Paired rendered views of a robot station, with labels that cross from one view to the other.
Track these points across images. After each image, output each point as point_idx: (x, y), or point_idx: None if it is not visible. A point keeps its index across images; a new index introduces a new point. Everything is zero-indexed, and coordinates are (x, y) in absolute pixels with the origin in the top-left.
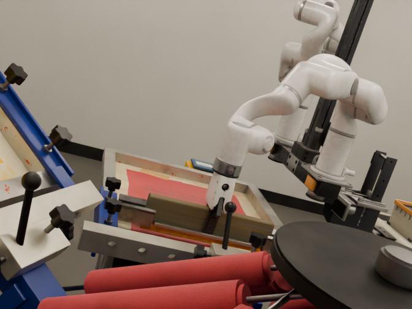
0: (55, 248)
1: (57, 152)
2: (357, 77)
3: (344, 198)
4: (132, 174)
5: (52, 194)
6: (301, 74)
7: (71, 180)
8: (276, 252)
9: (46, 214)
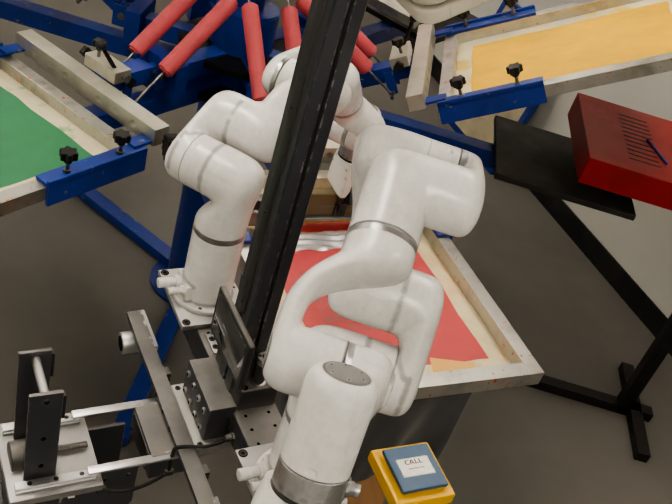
0: (391, 54)
1: (455, 98)
2: (271, 59)
3: (148, 325)
4: (472, 344)
5: (423, 74)
6: None
7: (432, 100)
8: None
9: (414, 70)
